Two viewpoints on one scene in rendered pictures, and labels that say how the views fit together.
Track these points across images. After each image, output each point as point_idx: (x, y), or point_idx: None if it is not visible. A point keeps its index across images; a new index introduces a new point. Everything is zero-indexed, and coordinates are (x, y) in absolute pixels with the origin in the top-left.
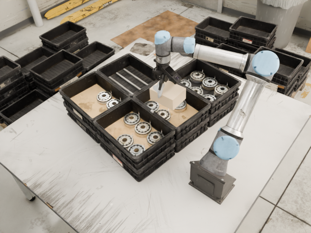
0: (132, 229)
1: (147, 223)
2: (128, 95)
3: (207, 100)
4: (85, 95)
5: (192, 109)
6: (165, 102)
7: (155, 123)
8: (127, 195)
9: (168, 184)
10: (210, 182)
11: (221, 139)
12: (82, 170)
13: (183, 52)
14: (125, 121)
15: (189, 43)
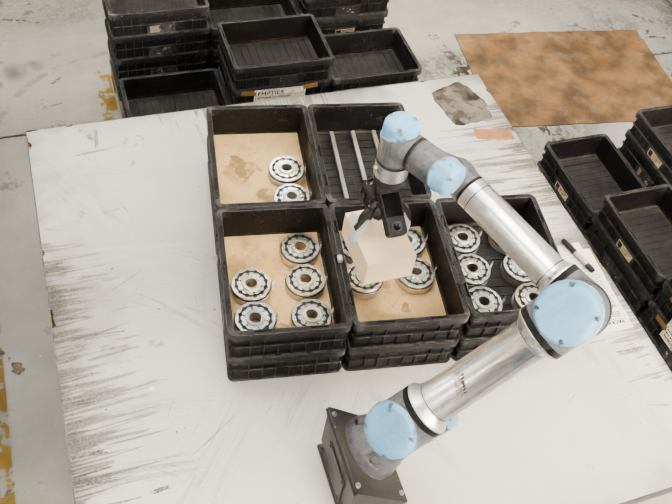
0: (149, 459)
1: (185, 467)
2: (324, 198)
3: (470, 303)
4: (257, 145)
5: (436, 302)
6: (358, 260)
7: (334, 287)
8: (191, 390)
9: (280, 421)
10: (341, 473)
11: (387, 408)
12: (152, 290)
13: (424, 182)
14: (283, 245)
15: (443, 174)
